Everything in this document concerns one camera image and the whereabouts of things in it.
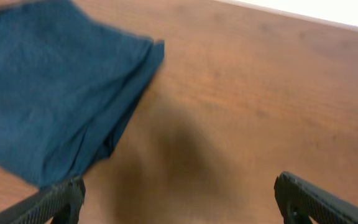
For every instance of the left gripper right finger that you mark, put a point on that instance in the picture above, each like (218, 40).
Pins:
(301, 202)

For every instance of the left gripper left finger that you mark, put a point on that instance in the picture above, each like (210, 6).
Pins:
(57, 204)

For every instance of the folded navy blue shorts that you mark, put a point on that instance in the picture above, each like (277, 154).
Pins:
(68, 87)

